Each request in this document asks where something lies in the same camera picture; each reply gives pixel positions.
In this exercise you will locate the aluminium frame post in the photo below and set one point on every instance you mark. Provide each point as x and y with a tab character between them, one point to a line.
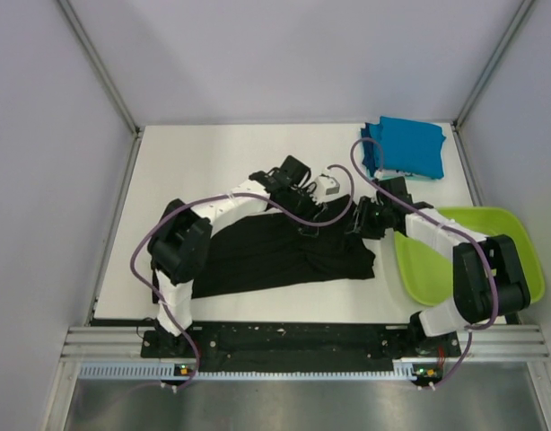
522	13
95	61

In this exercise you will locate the left aluminium frame post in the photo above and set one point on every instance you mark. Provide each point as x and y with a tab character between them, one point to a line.
95	61

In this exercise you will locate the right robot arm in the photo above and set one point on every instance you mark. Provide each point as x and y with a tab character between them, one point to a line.
487	277

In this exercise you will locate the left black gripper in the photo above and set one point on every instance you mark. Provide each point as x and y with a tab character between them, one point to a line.
312	211

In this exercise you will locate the right aluminium frame post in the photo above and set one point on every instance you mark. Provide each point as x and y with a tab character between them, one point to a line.
522	13

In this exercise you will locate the black t shirt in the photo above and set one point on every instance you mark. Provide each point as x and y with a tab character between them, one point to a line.
267	251

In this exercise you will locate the top blue folded shirt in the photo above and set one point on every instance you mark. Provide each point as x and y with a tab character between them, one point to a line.
409	146

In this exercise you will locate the green plastic basin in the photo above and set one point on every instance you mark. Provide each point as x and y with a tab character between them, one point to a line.
427	275

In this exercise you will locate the light blue cable duct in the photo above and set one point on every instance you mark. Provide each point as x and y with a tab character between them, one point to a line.
177	373

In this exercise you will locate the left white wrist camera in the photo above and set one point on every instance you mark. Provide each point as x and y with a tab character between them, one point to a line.
324	188

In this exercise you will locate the dark blue folded shirt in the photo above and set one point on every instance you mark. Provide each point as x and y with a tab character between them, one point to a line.
372	153

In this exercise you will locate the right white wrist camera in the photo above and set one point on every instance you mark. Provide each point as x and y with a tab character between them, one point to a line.
382	175

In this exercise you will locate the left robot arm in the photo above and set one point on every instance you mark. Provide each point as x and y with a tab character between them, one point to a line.
180	247

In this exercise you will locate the light teal folded shirt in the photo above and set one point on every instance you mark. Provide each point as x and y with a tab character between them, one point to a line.
397	174

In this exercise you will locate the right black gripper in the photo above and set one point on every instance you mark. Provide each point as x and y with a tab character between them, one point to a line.
361	226

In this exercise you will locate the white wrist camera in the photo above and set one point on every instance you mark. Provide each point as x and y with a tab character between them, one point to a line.
382	175
324	188

